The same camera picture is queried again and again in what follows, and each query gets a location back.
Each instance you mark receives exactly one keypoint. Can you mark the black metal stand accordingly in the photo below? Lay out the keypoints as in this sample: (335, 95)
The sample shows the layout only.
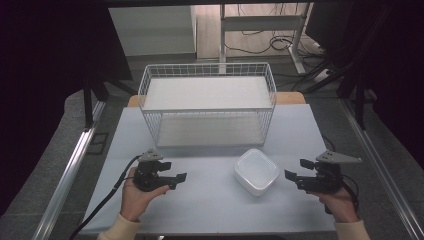
(359, 103)
(88, 103)

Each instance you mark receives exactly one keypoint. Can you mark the dark floor grate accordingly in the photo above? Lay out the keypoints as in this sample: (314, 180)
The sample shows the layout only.
(97, 143)

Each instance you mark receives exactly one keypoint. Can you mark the black curtain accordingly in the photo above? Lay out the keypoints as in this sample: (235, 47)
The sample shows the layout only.
(43, 66)
(396, 73)

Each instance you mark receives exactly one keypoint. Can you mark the white power strip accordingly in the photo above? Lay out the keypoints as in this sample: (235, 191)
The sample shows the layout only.
(322, 75)

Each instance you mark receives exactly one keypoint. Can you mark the white cabinet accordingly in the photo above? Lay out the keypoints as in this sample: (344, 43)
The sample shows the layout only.
(150, 31)

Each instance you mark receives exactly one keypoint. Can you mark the white square bowl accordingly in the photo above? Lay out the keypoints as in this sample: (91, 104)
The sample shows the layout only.
(256, 171)

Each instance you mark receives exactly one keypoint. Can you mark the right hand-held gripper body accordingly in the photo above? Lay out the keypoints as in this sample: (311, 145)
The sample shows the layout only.
(325, 178)

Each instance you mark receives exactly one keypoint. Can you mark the white desk frame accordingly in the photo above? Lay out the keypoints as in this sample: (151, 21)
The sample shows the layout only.
(260, 22)

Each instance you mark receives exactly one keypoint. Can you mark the pale table cover sheet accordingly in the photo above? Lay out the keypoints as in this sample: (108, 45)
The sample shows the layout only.
(206, 206)

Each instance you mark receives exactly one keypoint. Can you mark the person's right hand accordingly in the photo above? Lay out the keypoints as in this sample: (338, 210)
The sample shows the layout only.
(338, 205)

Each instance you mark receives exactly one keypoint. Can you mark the person's left hand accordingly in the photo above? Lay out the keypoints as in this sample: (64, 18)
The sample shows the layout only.
(136, 200)

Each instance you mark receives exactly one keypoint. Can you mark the aluminium floor rail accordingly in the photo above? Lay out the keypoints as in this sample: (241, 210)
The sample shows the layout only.
(378, 161)
(68, 178)

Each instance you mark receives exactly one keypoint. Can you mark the wooden table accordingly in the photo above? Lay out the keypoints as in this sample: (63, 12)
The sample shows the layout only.
(290, 97)

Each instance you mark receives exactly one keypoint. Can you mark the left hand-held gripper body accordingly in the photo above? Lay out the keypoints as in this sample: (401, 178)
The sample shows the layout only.
(148, 175)

